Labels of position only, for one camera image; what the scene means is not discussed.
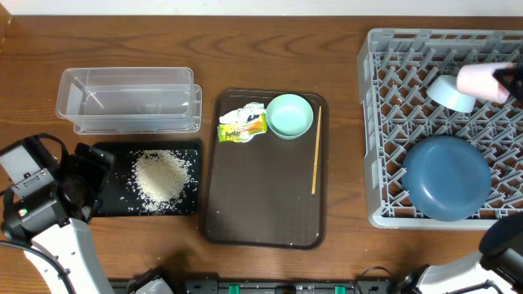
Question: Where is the mint green bowl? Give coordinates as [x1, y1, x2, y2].
[266, 94, 314, 140]

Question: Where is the pink cup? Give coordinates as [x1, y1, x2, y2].
[457, 63, 515, 104]

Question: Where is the yellow snack wrapper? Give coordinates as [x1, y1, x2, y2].
[217, 114, 267, 143]

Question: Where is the black plastic tray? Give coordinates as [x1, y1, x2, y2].
[95, 140, 201, 216]

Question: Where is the grey dishwasher rack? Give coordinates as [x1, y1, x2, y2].
[357, 29, 522, 230]

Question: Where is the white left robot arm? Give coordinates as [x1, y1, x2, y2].
[1, 133, 175, 294]

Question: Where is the clear plastic bin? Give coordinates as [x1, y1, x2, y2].
[56, 67, 195, 122]

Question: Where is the crumpled white tissue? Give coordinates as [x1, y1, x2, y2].
[219, 102, 266, 124]

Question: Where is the wooden chopstick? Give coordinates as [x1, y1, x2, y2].
[311, 106, 322, 194]

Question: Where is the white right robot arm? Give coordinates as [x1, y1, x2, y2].
[394, 62, 522, 293]

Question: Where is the pile of rice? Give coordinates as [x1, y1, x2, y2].
[126, 149, 199, 215]

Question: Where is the dark blue plate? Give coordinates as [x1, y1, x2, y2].
[401, 136, 491, 222]

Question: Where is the brown serving tray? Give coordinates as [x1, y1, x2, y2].
[200, 92, 329, 250]

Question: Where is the light blue bowl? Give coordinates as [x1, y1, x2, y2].
[426, 75, 476, 113]

